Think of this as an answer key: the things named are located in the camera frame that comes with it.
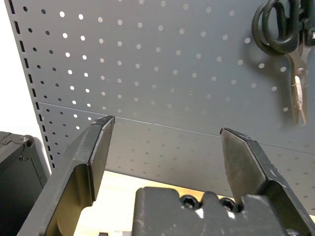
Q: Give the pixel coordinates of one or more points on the grey metal pegboard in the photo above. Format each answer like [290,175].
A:
[160,73]

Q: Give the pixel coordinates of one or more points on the black flight case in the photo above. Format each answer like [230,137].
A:
[17,172]

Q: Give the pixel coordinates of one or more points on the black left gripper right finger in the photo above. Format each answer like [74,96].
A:
[246,167]

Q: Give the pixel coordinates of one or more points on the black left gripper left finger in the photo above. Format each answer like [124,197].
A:
[73,172]

